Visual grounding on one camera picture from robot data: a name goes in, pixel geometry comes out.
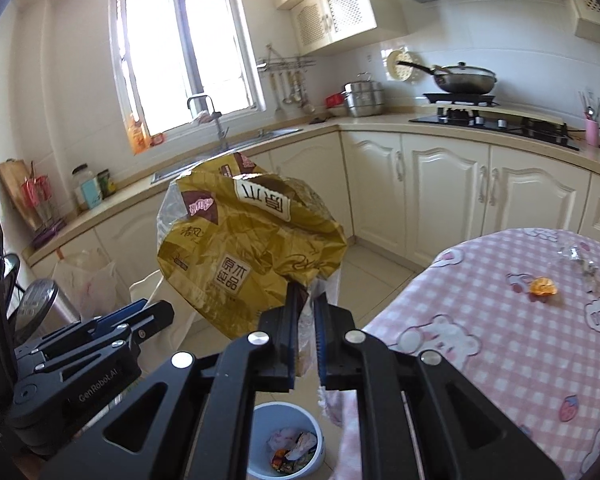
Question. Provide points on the white plastic bag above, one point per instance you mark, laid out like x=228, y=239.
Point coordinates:
x=90, y=280

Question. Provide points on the gold bread bag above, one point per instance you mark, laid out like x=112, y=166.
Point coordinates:
x=245, y=250

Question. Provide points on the steel sink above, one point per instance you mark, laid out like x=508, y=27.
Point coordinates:
x=220, y=157

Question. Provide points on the pink utensil holder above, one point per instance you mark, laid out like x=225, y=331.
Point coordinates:
x=592, y=130

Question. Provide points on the small dark jar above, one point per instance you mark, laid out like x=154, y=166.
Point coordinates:
x=106, y=184

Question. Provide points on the wooden cutting board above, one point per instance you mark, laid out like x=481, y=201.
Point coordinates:
x=12, y=190

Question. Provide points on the steel faucet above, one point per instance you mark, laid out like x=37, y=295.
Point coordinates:
x=217, y=120

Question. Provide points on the purple tray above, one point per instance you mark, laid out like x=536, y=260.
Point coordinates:
x=47, y=234

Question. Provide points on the orange packet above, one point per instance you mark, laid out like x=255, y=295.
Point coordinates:
x=137, y=135

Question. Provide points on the wall utensil rack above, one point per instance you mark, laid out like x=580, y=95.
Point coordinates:
x=287, y=67

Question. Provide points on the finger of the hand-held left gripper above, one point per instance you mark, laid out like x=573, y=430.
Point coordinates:
x=122, y=312
x=152, y=317

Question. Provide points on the steel steamer pot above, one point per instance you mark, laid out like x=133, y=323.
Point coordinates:
x=364, y=97

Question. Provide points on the red container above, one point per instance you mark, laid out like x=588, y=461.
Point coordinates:
x=336, y=104

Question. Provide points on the cream base cabinets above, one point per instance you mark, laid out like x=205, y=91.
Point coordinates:
x=445, y=185

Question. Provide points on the kitchen window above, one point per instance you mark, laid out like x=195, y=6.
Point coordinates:
x=185, y=50

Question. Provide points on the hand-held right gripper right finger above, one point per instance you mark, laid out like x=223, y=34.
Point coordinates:
x=321, y=335

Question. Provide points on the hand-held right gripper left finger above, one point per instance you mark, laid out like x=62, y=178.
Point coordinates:
x=280, y=345

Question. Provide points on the black gas stove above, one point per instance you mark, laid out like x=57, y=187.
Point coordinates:
x=495, y=120

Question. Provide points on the blue trash bin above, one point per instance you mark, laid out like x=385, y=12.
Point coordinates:
x=265, y=425

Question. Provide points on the clear plastic wrapper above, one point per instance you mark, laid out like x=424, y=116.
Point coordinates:
x=577, y=260

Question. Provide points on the wok with lid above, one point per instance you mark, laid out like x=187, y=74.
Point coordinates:
x=464, y=80

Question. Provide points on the glass jar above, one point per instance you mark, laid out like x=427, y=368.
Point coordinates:
x=87, y=190

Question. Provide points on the steel pedal bin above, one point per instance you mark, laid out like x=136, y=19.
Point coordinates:
x=40, y=302

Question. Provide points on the pink checked tablecloth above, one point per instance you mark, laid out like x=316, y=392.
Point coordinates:
x=505, y=360

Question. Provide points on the orange peel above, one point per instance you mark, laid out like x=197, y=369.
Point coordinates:
x=542, y=287

